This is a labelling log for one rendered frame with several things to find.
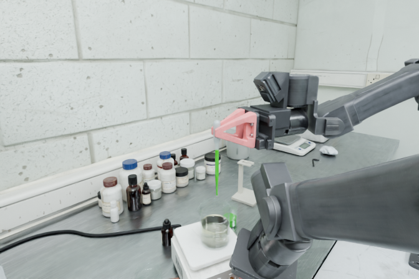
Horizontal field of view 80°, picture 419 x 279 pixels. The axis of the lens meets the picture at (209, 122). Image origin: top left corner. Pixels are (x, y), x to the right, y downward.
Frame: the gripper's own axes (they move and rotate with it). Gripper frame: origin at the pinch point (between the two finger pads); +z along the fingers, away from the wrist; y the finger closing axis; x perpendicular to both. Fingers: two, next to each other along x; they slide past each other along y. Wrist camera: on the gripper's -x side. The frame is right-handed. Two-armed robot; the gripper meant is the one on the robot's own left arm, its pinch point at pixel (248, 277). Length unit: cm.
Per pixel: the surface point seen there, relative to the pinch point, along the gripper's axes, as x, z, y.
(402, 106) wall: -128, 15, -63
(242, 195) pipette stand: -31.8, 21.4, 3.7
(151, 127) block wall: -43, 21, 46
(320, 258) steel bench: -14.5, 7.4, -16.6
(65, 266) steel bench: 8.9, 17.7, 36.4
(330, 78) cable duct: -141, 19, -25
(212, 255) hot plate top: -1.0, 0.8, 7.4
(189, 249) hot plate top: -0.5, 2.3, 12.0
